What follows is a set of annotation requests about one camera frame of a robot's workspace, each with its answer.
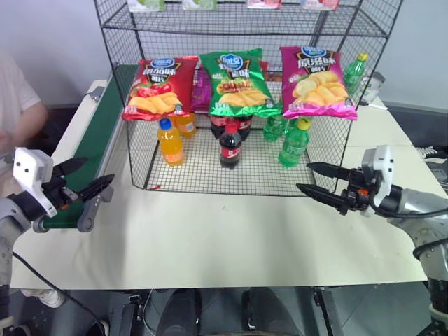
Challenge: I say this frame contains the black wire mesh rack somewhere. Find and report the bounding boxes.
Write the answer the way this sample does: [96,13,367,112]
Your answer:
[92,0,403,197]

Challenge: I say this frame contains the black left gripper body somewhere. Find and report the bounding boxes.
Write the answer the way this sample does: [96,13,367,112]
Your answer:
[41,166,85,211]

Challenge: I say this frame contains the green potato chips bag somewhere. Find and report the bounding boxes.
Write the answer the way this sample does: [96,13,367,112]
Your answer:
[199,48,283,118]

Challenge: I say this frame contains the magenta potato chips bag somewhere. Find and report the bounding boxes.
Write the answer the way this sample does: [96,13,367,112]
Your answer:
[279,45,358,121]

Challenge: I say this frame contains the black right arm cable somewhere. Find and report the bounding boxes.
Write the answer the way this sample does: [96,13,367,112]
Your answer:
[369,204,448,260]

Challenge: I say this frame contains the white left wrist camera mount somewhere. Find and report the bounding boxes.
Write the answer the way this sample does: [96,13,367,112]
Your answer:
[13,146,59,218]

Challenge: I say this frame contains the person in white shirt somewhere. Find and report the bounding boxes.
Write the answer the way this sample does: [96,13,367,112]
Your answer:
[0,48,43,197]

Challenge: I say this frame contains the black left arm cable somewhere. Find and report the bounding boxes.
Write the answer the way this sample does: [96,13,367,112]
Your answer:
[12,250,106,336]

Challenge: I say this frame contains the grey white device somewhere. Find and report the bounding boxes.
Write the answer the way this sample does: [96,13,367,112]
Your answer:
[363,71,386,105]

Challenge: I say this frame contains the black table leg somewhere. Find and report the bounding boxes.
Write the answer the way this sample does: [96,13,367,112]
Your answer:
[118,295,148,336]
[313,286,342,336]

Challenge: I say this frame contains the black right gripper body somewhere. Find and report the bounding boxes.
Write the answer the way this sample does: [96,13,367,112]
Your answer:
[341,167,377,215]

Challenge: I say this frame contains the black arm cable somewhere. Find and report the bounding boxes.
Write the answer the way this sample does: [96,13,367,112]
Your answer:
[12,250,106,336]
[369,204,448,260]

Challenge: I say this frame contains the black sneaker white laces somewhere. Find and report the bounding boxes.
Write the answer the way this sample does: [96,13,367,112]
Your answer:
[418,145,448,165]

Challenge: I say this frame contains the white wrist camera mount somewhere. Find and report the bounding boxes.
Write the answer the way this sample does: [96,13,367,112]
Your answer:
[362,144,396,218]
[13,146,59,218]

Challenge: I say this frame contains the small red snack bag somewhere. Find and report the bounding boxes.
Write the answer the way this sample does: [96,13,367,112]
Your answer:
[259,61,284,83]

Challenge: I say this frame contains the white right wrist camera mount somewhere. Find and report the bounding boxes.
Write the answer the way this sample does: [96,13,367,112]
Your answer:
[362,144,396,218]

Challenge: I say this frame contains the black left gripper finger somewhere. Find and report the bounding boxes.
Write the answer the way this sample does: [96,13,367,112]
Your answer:
[77,174,116,204]
[52,157,89,176]

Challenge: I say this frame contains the green soda bottle yellow cap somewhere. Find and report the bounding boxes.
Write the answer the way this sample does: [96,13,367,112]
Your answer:
[262,113,286,141]
[278,118,312,169]
[342,52,371,96]

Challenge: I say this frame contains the orange soda bottle blue cap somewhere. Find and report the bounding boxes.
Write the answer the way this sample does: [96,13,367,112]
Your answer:
[157,118,186,167]
[174,112,197,140]

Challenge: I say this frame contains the purple snack bag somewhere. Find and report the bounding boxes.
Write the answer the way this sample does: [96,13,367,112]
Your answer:
[190,66,213,115]

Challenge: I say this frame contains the pink white snack pack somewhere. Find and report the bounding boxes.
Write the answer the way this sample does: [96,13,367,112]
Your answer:
[302,0,340,11]
[246,0,283,10]

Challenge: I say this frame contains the green conveyor belt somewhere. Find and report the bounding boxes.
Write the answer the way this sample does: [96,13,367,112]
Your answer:
[41,64,139,230]

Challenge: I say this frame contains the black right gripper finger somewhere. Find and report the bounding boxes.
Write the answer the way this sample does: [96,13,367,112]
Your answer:
[295,183,347,211]
[306,162,351,181]

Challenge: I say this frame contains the green white snack pack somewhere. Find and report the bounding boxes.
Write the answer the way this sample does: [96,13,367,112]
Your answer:
[181,0,218,11]
[127,0,166,13]

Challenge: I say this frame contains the white shoe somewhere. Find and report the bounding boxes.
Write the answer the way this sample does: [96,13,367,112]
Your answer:
[37,288,67,309]

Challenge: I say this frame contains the red potato chips bag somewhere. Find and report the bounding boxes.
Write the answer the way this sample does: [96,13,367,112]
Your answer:
[121,55,200,123]

